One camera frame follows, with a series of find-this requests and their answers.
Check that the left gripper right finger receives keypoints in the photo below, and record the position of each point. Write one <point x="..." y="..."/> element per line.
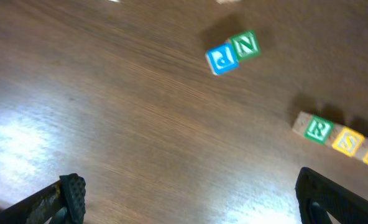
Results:
<point x="320" y="198"/>

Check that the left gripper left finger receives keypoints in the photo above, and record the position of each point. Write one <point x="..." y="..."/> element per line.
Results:
<point x="61" y="202"/>

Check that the yellow block cluster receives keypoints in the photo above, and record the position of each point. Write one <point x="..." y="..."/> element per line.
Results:
<point x="345" y="140"/>

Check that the green R block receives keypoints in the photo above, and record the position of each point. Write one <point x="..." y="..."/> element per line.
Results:
<point x="312" y="127"/>

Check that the blue P block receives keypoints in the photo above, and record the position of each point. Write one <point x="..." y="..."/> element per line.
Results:
<point x="222" y="59"/>

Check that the green N block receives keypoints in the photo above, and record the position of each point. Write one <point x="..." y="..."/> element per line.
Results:
<point x="245" y="45"/>

